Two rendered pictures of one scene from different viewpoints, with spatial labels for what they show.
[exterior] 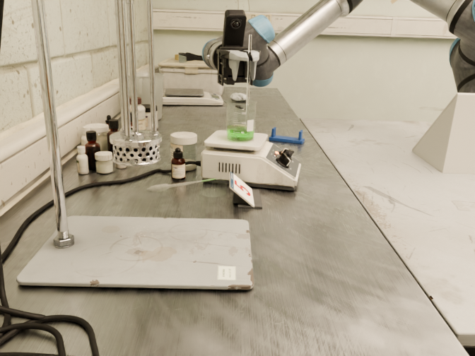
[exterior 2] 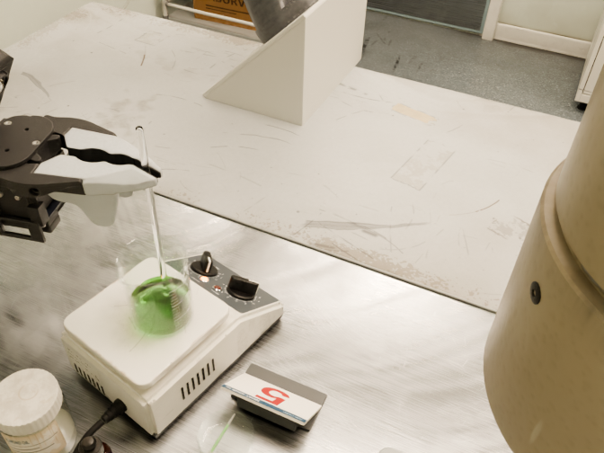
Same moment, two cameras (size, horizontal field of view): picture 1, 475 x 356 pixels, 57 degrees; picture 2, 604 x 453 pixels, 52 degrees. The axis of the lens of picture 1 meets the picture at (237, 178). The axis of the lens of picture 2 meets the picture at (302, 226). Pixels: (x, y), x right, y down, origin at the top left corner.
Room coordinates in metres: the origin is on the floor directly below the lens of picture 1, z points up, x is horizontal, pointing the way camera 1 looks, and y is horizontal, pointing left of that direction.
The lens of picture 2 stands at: (0.62, 0.28, 1.46)
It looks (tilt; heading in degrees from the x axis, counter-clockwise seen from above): 43 degrees down; 295
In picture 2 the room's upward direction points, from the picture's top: 2 degrees clockwise
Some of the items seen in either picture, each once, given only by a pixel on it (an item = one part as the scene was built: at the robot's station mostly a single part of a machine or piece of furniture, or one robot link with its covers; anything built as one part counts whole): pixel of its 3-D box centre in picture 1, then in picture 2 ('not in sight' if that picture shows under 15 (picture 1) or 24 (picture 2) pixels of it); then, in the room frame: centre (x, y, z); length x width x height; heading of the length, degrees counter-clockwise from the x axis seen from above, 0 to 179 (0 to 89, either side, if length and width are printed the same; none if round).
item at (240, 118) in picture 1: (239, 121); (155, 290); (0.90, 0.00, 1.03); 0.07 x 0.06 x 0.08; 83
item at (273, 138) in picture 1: (286, 135); not in sight; (1.25, -0.14, 0.92); 0.10 x 0.03 x 0.04; 71
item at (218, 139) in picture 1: (237, 139); (147, 316); (0.92, 0.00, 0.98); 0.12 x 0.12 x 0.01; 79
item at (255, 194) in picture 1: (245, 188); (275, 392); (0.79, -0.02, 0.92); 0.09 x 0.06 x 0.04; 2
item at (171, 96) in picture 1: (191, 97); not in sight; (1.87, 0.20, 0.92); 0.26 x 0.19 x 0.05; 97
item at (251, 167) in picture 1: (248, 159); (172, 328); (0.91, -0.02, 0.94); 0.22 x 0.13 x 0.08; 79
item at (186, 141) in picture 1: (184, 151); (35, 419); (0.96, 0.12, 0.94); 0.06 x 0.06 x 0.08
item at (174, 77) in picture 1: (195, 75); not in sight; (2.21, 0.22, 0.97); 0.37 x 0.31 x 0.14; 0
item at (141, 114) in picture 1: (134, 116); not in sight; (1.26, 0.30, 0.95); 0.06 x 0.06 x 0.11
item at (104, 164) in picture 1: (104, 162); not in sight; (0.92, 0.29, 0.92); 0.04 x 0.04 x 0.04
